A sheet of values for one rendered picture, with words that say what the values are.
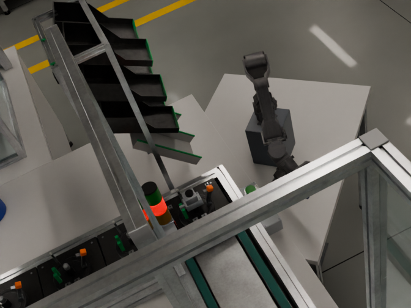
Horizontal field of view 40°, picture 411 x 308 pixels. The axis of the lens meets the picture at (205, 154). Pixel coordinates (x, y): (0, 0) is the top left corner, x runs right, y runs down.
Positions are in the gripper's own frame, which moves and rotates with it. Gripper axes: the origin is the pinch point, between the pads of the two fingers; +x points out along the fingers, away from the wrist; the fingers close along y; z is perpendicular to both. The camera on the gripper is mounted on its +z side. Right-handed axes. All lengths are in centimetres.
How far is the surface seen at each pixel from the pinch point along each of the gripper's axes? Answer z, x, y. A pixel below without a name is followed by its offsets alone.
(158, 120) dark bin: 20, -53, -20
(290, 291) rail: 25.0, 23.0, -3.7
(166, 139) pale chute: 18, -49, -34
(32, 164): 61, -87, -86
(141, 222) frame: 68, -9, 95
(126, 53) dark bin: 23, -70, 7
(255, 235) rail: 19.0, 2.3, -16.0
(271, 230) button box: 12.4, 4.4, -18.1
